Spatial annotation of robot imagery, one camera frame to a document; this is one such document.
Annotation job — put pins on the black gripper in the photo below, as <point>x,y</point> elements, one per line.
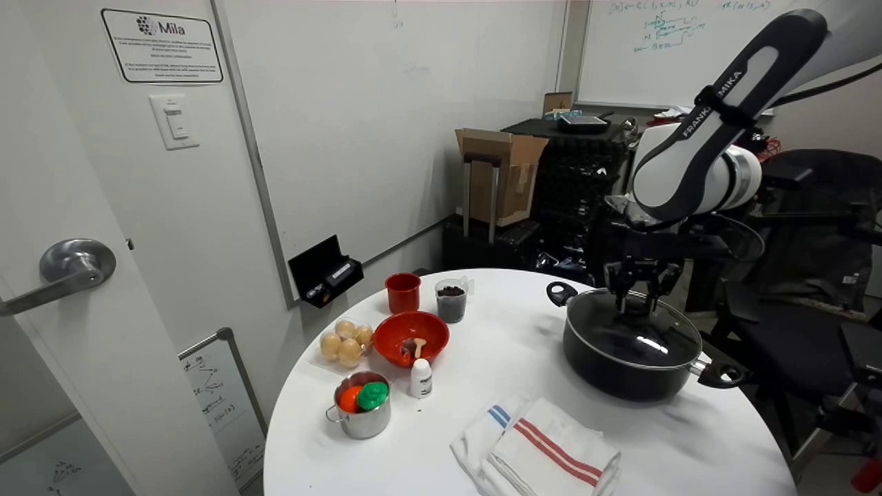
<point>646,254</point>

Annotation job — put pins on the glass pot lid black knob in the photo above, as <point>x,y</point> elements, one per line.
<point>646,336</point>

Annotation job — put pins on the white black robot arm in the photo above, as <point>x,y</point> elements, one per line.
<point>694,166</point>

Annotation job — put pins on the black cooking pot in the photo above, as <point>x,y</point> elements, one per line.
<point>628,382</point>

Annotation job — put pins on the black shelf unit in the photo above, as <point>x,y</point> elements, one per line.
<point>579,166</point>

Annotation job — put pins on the black office chair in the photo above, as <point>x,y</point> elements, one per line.
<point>783,314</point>

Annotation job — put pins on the cardboard box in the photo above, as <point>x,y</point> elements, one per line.
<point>503,173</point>

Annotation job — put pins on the clear cup dark contents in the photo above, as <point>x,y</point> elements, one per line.
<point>450,298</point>

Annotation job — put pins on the white towel red blue stripes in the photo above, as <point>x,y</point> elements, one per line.
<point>530,448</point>

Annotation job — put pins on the red cup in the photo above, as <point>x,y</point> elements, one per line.
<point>404,292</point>

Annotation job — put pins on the red bowl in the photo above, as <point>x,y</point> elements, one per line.
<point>410,335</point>

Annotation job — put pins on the small white bottle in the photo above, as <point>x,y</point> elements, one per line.
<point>419,385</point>

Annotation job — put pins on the round white table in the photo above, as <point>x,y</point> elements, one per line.
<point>704,443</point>

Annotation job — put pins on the beige toy bread cluster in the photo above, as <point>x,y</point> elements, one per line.
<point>344,343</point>

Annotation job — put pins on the metal cup with toys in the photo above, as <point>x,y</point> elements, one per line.
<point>362,407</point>

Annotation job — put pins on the black marker tray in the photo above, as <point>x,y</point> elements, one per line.
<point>324,272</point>

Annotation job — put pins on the small whiteboard on floor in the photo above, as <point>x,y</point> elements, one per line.
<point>227,404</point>

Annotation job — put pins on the white light switch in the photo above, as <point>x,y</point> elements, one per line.
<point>171,123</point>

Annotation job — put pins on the white wall sign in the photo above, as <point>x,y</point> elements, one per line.
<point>160,47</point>

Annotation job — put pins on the silver door handle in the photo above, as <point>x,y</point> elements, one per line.
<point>67,269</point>

